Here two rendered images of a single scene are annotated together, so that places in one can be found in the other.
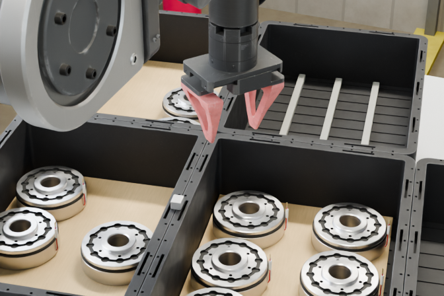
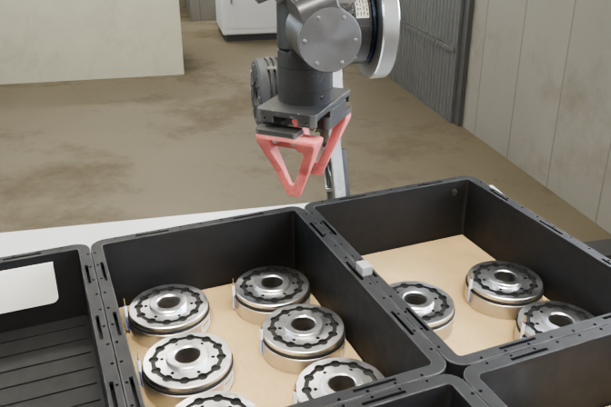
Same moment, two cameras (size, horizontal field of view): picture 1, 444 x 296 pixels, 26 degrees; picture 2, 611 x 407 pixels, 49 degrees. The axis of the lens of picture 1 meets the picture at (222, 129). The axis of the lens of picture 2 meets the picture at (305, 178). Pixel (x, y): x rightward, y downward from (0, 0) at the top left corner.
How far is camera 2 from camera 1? 1.63 m
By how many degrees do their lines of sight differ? 116
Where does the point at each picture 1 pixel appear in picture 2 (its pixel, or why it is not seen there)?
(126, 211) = not seen: hidden behind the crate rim
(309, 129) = not seen: outside the picture
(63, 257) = (459, 304)
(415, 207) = (112, 368)
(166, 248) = (326, 241)
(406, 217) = (120, 350)
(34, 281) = (448, 282)
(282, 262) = (269, 386)
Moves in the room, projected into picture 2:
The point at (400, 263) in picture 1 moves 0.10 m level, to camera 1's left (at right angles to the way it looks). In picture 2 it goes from (109, 301) to (190, 273)
